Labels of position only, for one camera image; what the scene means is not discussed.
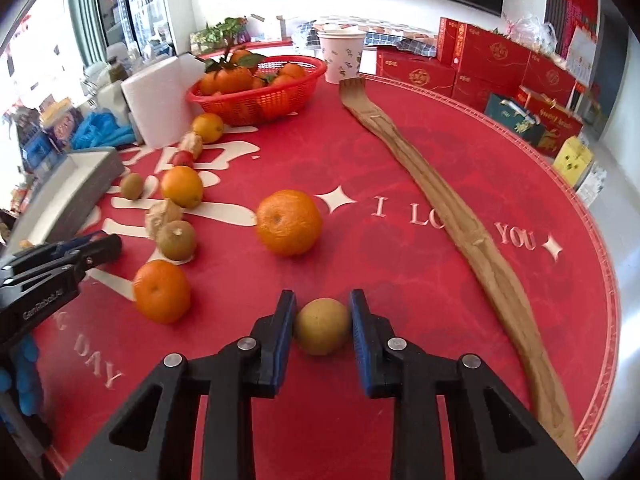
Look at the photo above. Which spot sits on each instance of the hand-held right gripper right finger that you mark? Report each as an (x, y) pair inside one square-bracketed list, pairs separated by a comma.
[(361, 345)]

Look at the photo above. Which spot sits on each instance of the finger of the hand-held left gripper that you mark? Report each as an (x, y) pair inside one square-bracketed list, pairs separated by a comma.
[(60, 247), (102, 249)]

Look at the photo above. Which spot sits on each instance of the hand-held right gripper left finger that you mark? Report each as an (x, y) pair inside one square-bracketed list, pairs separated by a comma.
[(282, 340)]

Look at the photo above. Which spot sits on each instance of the round yellow-brown pear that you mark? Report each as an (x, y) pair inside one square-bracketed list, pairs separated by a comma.
[(322, 326)]

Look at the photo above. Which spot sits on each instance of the grey white tray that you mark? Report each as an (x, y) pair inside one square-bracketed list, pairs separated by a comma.
[(75, 185)]

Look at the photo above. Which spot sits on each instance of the beige walnut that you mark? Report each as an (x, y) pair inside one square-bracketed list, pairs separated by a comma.
[(160, 212), (192, 143)]

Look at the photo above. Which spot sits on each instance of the small brown kiwi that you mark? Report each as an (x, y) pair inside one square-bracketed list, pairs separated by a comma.
[(132, 185)]

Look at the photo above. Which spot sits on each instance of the large orange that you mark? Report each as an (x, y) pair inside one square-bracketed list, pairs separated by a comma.
[(289, 222)]

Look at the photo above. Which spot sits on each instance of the person's left hand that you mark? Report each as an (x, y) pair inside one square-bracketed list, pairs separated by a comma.
[(27, 375)]

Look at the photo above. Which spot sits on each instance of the colourful printed box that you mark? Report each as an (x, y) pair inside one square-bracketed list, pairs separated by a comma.
[(62, 127)]

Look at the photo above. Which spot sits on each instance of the small red tomato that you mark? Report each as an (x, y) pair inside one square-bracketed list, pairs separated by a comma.
[(182, 159)]

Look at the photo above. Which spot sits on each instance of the white paper towel roll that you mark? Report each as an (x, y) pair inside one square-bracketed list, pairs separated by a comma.
[(155, 105)]

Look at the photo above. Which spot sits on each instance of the wooden back scratcher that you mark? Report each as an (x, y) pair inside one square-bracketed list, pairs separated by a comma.
[(435, 185)]

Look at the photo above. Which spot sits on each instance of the pile of leafy tangerines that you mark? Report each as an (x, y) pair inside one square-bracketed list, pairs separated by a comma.
[(232, 80)]

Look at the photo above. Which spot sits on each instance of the red plastic basket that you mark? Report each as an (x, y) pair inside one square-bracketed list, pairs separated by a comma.
[(280, 105)]

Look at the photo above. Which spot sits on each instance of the green potted plant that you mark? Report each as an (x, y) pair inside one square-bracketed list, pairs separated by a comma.
[(220, 32)]

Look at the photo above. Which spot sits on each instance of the glass door cabinet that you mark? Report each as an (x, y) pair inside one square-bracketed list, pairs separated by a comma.
[(132, 0)]

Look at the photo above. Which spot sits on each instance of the dark green gift box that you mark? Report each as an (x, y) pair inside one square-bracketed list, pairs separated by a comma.
[(515, 120)]

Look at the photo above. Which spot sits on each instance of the yellow box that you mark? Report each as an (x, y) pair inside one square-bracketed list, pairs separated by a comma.
[(572, 162)]

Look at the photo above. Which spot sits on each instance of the patterned paper cup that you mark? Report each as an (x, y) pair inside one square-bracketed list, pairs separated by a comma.
[(342, 60)]

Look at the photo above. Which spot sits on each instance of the checkered cloth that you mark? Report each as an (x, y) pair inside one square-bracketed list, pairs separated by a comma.
[(395, 40)]

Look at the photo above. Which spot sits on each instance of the stack of red gift boxes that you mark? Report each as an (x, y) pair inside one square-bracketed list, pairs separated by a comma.
[(492, 57)]

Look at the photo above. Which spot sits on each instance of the clear plastic bag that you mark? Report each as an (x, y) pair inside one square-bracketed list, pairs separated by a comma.
[(535, 32)]

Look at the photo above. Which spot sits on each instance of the white wall calendar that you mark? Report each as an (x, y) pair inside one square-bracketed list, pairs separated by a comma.
[(581, 52)]

